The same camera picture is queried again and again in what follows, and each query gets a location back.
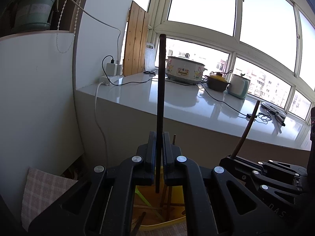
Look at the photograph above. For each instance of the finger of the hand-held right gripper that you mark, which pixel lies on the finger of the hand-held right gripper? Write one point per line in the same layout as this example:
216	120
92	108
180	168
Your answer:
275	182
246	166

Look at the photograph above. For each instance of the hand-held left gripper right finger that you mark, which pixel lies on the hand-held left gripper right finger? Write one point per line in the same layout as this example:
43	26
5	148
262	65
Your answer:
166	152

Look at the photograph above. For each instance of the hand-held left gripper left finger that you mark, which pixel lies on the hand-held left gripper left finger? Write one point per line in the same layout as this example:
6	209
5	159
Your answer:
152	152

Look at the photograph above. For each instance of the green plastic spoon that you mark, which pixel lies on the green plastic spoon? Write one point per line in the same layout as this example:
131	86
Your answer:
142	195

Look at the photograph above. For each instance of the wooden chopstick with red end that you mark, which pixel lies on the wooden chopstick with red end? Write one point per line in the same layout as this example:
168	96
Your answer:
163	196

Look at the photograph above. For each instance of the black chopstick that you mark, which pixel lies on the black chopstick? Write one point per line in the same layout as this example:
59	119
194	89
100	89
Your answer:
140	221
161	91

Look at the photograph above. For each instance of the yellow plastic container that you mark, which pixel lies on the yellow plastic container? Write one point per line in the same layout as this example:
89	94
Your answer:
157	226

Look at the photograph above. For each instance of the white stone windowsill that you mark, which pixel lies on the white stone windowsill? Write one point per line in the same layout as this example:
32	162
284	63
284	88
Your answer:
172	100

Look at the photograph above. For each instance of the pale green electric kettle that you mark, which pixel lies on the pale green electric kettle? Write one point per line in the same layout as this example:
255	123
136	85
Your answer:
237	88

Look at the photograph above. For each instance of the white floral slow cooker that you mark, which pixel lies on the white floral slow cooker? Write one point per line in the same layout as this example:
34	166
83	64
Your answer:
184	71

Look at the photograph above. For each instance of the white power strip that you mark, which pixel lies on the white power strip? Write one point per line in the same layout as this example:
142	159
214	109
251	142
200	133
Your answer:
110	80

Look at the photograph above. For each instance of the brown clay pot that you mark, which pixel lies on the brown clay pot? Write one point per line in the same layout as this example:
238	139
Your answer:
216	84

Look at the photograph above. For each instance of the small white charger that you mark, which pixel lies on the small white charger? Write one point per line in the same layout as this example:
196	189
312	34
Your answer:
119	69

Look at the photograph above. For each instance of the large white charger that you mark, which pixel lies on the large white charger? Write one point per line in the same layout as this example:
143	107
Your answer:
111	69

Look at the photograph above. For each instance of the white plastic cutting board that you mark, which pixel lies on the white plastic cutting board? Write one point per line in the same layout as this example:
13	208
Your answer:
149	59

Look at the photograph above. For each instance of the wooden slat board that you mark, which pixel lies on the wooden slat board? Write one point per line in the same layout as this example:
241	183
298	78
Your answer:
135	41

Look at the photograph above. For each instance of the pink checkered cloth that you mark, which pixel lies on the pink checkered cloth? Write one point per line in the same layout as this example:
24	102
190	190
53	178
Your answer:
44	191

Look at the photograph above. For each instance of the potted spider plant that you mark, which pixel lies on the potted spider plant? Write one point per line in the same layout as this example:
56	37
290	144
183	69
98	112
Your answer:
34	9

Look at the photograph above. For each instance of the white window frame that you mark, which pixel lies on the white window frame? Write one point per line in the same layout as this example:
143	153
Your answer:
236	17

